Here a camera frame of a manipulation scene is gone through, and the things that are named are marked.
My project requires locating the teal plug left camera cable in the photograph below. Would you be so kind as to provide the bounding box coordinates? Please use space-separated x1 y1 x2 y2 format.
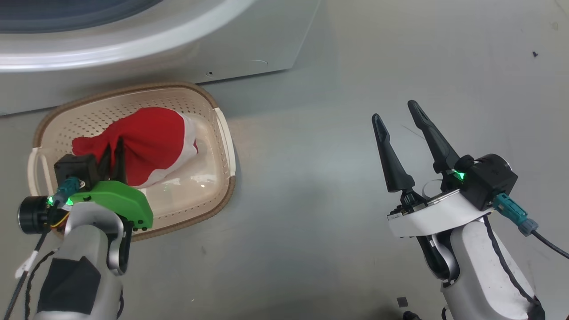
2 177 81 320

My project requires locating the black cylindrical right gripper motor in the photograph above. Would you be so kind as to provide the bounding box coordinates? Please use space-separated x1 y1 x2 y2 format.
482 153 513 174

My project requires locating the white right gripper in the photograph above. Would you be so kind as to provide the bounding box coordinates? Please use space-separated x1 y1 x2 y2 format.
372 100 490 239

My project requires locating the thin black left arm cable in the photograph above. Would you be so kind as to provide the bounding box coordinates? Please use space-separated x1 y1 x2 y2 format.
24 251 58 320

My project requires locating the red and white garment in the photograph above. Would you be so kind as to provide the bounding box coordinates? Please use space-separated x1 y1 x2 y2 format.
71 107 199 189

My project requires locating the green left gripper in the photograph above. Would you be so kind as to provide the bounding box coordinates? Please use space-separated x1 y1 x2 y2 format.
68 137 154 232

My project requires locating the black cylindrical left gripper motor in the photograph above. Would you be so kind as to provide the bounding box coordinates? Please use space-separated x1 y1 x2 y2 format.
18 196 50 235

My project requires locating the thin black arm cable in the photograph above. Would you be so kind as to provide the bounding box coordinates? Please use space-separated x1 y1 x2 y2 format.
24 251 58 320
482 216 541 312

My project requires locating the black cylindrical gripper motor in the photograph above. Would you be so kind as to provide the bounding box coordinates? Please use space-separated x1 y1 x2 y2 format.
482 153 513 174
18 196 50 235

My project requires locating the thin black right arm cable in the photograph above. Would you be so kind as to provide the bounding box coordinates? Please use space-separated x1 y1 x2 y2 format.
482 216 541 312

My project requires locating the cream perforated laundry basket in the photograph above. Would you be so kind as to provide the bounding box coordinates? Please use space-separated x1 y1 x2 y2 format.
28 81 236 242

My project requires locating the white washing machine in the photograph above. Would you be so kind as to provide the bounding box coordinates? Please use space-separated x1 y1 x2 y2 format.
0 0 321 117

